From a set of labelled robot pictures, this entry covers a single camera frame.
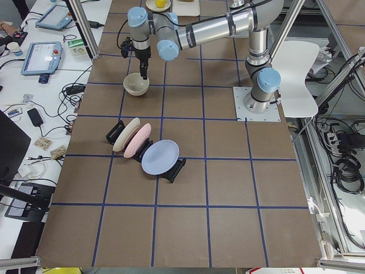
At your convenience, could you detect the white ceramic bowl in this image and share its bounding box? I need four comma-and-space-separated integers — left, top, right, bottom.
123, 72, 149, 96

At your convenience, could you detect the white rectangular tray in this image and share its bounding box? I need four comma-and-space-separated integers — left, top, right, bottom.
172, 0, 200, 17

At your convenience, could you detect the black plate rack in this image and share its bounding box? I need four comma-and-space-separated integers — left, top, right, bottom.
106, 118, 186, 183

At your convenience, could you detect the green white carton box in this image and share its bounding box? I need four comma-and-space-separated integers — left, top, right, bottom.
67, 39, 87, 56

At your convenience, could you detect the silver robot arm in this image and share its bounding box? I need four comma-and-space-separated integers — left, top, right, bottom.
118, 1, 283, 114

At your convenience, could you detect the white round plate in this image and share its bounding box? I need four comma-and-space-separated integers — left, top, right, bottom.
145, 0, 171, 12

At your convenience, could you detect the white chair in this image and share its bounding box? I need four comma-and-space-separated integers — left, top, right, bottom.
271, 41, 319, 118

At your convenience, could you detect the cream plate in rack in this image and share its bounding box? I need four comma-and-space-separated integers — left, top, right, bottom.
112, 118, 140, 152

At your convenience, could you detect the light blue plate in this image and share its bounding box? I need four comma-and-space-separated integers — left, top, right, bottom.
141, 140, 180, 175

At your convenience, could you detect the black power adapter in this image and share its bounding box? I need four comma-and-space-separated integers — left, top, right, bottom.
27, 108, 44, 127

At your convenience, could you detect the aluminium frame post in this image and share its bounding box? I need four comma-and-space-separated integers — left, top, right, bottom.
65, 0, 100, 60

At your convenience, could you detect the yellow lemon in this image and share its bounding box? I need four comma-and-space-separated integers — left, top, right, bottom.
155, 0, 167, 9

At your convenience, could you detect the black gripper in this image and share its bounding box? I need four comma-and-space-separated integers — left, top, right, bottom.
135, 47, 151, 80

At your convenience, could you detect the blue teach pendant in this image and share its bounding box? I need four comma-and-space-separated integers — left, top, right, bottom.
21, 41, 63, 76
35, 5, 72, 31

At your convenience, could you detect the pink plate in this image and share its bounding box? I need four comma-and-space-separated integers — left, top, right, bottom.
123, 123, 152, 158

